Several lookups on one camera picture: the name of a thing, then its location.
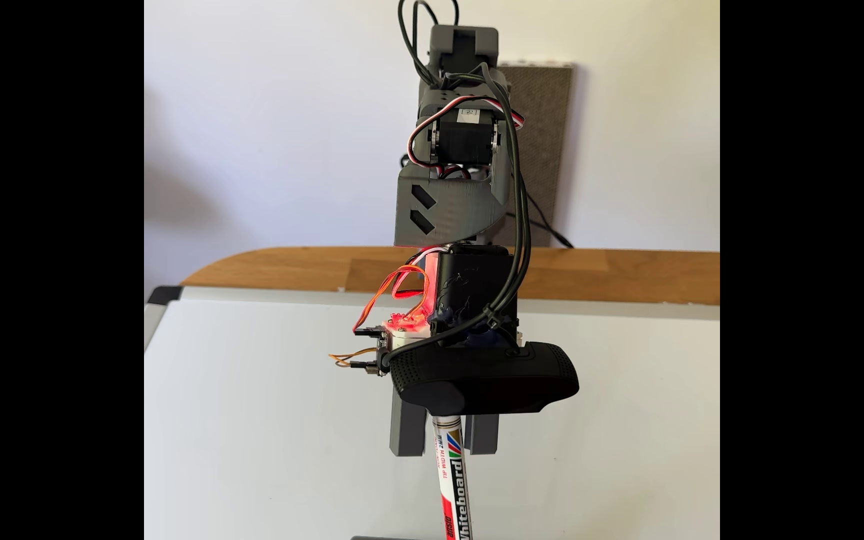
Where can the brown corrugated cardboard panel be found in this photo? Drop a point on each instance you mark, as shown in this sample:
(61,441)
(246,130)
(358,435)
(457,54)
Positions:
(544,135)

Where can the purple microcontroller board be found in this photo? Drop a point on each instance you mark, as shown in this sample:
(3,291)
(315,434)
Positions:
(376,349)

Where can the white whiteboard marker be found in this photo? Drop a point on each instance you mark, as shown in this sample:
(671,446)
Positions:
(453,480)

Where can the whiteboard with aluminium frame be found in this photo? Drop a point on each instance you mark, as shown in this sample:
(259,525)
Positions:
(252,435)

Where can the black webcam with clip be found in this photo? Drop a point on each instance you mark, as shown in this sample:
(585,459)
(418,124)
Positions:
(484,379)

